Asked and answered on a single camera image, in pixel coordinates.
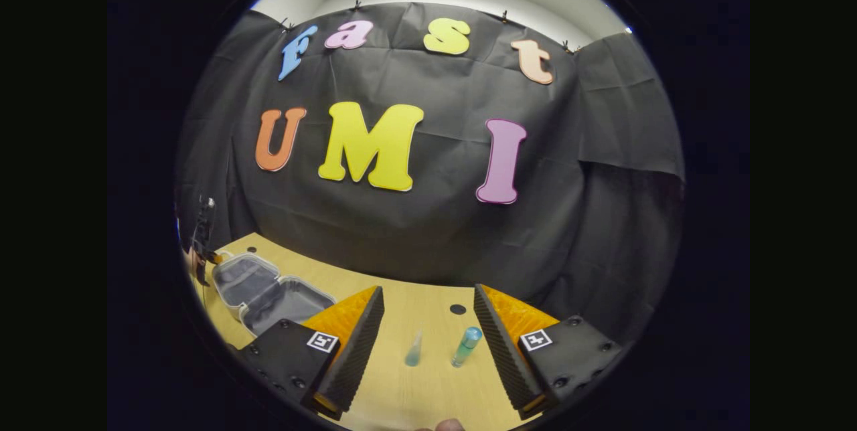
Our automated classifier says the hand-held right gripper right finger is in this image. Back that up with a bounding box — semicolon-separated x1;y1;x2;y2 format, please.
473;284;625;421

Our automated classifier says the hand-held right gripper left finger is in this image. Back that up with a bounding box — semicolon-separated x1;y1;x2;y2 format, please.
238;285;386;421

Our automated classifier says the blue capped bottle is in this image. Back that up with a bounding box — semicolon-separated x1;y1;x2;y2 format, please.
451;326;483;369

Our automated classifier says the small light blue tube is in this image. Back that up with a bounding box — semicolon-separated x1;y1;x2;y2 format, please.
404;330;424;367

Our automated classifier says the white grey suitcase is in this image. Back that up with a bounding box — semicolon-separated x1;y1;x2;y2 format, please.
212;252;337;337

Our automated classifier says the black backdrop cloth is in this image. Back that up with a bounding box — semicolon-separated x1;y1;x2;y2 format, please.
175;1;685;345

